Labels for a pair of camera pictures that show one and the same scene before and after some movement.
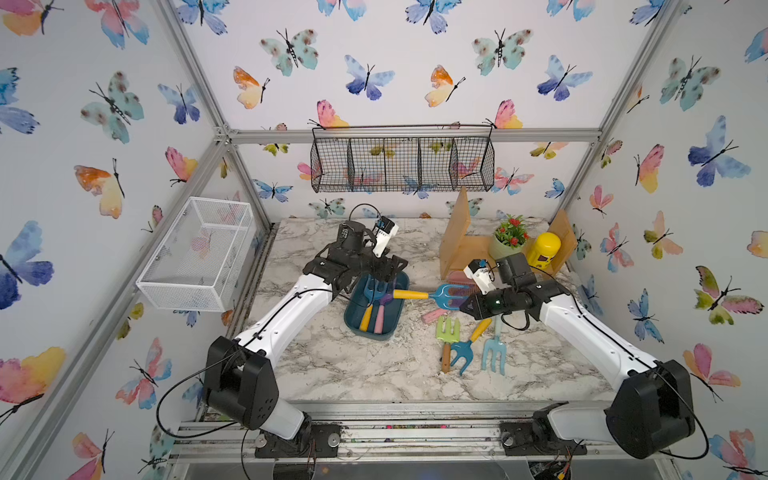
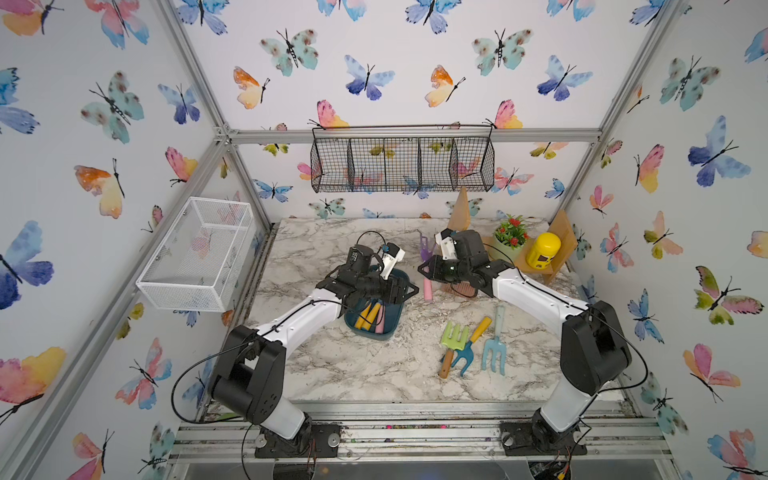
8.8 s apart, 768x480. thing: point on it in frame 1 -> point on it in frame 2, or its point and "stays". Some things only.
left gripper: (387, 270) -> (389, 286)
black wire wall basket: (402, 158) stays
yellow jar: (545, 246) stays
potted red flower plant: (509, 238) stays
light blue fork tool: (494, 345) stays
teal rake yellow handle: (440, 293) -> (361, 318)
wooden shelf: (457, 246) stays
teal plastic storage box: (356, 304) stays
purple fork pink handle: (385, 300) stays
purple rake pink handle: (432, 315) -> (426, 253)
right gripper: (477, 311) -> (434, 268)
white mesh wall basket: (200, 263) stays
